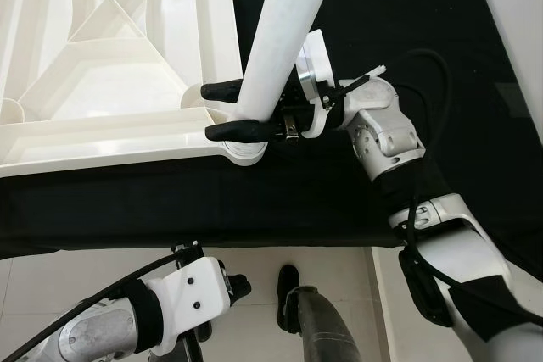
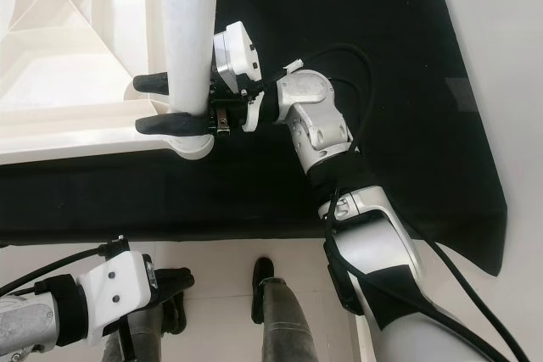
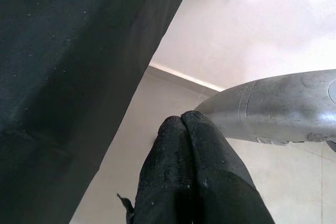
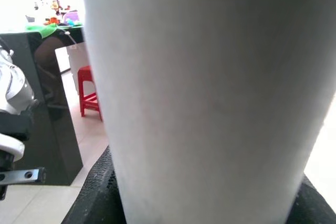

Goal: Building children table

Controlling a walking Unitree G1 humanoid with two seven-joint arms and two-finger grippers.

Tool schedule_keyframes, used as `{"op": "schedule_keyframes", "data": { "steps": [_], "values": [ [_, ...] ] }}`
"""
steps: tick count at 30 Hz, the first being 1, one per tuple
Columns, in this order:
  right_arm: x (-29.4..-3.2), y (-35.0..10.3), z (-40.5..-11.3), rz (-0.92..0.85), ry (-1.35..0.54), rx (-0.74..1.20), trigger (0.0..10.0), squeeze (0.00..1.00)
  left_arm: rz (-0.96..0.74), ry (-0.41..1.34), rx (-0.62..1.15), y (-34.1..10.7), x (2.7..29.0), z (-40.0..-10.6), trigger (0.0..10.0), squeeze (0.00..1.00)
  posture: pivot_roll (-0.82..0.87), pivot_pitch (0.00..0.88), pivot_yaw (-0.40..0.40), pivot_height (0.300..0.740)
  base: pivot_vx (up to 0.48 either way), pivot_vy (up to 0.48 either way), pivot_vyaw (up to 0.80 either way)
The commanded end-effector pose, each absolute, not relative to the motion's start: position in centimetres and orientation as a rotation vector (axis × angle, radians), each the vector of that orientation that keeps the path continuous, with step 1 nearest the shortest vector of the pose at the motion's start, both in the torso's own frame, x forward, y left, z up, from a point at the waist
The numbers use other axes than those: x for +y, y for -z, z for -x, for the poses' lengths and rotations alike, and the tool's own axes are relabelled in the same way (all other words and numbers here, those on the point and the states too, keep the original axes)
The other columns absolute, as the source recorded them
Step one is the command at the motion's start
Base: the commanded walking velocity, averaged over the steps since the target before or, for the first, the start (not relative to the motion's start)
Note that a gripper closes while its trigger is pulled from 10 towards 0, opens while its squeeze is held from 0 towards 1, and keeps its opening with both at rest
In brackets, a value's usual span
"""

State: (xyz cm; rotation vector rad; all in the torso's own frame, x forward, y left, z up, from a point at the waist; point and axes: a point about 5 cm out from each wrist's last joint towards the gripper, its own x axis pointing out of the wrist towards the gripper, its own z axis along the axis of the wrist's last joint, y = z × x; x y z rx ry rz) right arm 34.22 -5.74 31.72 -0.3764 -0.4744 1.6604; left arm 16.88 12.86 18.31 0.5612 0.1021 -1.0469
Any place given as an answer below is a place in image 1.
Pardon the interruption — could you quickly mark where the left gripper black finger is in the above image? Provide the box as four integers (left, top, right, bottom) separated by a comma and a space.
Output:
222, 272, 254, 303

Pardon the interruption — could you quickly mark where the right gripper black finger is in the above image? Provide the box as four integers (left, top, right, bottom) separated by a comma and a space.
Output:
204, 118, 277, 143
199, 79, 248, 103

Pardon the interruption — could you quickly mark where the white plastic table leg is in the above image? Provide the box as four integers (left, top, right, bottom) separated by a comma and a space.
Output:
232, 0, 341, 126

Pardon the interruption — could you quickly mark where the white plastic children table top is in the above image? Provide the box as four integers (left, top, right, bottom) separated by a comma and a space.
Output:
0, 0, 272, 179

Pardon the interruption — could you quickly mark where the small clear tape piece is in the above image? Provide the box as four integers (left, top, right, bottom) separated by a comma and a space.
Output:
494, 81, 532, 114

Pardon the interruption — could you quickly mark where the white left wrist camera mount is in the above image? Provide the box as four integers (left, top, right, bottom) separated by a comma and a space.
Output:
152, 255, 235, 355

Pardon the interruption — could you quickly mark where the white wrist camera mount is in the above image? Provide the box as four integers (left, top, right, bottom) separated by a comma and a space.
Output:
294, 29, 345, 139
152, 255, 235, 355

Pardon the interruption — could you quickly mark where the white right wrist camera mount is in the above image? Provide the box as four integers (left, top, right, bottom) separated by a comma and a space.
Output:
294, 29, 345, 139

